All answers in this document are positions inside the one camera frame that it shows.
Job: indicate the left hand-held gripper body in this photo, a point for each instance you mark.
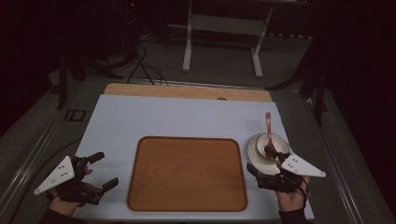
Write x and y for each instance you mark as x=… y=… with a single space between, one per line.
x=56 y=177

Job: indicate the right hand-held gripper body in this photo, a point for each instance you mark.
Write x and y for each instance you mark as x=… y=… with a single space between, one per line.
x=299 y=166

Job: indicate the white bowl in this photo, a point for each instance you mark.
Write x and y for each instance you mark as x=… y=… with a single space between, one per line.
x=264 y=143

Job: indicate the brown spoon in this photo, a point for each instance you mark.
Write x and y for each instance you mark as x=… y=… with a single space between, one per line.
x=268 y=127

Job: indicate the person's left hand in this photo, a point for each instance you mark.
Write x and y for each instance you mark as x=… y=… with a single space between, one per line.
x=62 y=207

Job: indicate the person's right hand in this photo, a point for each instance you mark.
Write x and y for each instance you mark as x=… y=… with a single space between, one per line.
x=291 y=200

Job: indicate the wooden tray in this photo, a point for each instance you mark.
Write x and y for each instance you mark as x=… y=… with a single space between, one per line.
x=186 y=174

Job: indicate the black stand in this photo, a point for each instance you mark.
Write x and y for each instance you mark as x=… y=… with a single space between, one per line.
x=318 y=99
x=63 y=81

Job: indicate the white table mat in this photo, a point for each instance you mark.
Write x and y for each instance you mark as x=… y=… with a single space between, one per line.
x=171 y=118

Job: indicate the white metal stand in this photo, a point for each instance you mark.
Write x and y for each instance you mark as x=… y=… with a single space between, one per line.
x=187 y=46

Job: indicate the metal floor rail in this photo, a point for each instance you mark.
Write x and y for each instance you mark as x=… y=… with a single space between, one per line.
x=336 y=161
x=34 y=149

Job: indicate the black square floor frame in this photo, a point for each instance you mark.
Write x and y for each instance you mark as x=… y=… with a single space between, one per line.
x=75 y=115

